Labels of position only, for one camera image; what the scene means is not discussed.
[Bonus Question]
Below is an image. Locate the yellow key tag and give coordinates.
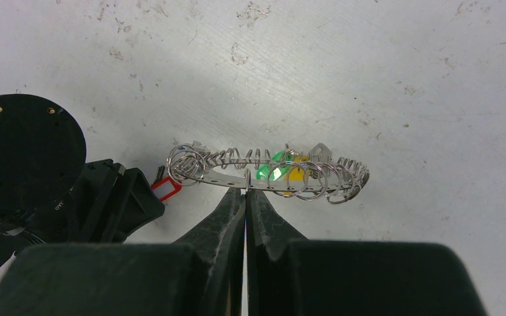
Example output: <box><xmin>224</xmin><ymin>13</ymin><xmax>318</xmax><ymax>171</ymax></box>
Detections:
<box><xmin>285</xmin><ymin>154</ymin><xmax>310</xmax><ymax>181</ymax></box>

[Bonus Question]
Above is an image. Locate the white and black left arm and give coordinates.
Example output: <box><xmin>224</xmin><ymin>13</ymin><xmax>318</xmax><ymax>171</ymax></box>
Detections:
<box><xmin>0</xmin><ymin>94</ymin><xmax>165</xmax><ymax>267</ymax></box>

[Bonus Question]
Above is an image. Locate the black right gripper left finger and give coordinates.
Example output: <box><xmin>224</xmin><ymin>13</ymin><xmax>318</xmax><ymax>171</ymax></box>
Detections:
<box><xmin>0</xmin><ymin>188</ymin><xmax>245</xmax><ymax>315</ymax></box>

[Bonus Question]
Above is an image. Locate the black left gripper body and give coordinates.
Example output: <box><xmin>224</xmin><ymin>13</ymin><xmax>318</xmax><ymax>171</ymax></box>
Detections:
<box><xmin>26</xmin><ymin>159</ymin><xmax>165</xmax><ymax>244</ymax></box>

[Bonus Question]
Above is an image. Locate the metal ring disc with keyrings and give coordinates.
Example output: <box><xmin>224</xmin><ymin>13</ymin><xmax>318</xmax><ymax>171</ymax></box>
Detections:
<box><xmin>166</xmin><ymin>142</ymin><xmax>370</xmax><ymax>205</ymax></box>

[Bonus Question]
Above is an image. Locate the silver key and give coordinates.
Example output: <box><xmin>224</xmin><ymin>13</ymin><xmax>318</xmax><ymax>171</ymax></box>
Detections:
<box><xmin>154</xmin><ymin>165</ymin><xmax>165</xmax><ymax>184</ymax></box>

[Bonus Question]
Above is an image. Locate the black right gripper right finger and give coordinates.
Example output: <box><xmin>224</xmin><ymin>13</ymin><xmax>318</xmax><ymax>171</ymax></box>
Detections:
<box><xmin>246</xmin><ymin>190</ymin><xmax>486</xmax><ymax>315</ymax></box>

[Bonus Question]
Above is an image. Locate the red key tag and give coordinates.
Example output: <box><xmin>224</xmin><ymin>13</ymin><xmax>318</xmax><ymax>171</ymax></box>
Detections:
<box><xmin>151</xmin><ymin>176</ymin><xmax>182</xmax><ymax>202</ymax></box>

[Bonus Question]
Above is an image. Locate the green key tag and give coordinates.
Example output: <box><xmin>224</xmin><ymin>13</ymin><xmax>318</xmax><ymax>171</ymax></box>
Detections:
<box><xmin>256</xmin><ymin>150</ymin><xmax>292</xmax><ymax>181</ymax></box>

